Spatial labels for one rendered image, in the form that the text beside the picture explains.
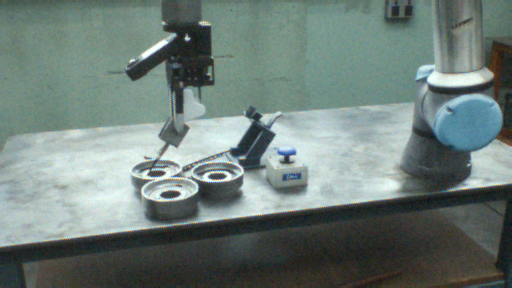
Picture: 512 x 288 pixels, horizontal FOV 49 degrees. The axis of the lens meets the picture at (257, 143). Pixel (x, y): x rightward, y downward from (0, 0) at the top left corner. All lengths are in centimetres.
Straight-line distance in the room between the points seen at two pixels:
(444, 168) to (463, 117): 20
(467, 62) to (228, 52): 182
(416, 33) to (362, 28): 31
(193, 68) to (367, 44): 198
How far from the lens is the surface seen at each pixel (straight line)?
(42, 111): 277
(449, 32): 105
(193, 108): 108
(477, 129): 108
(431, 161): 124
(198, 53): 107
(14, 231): 108
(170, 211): 103
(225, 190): 110
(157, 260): 141
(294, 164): 115
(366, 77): 301
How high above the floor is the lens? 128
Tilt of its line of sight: 20 degrees down
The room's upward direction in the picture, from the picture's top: straight up
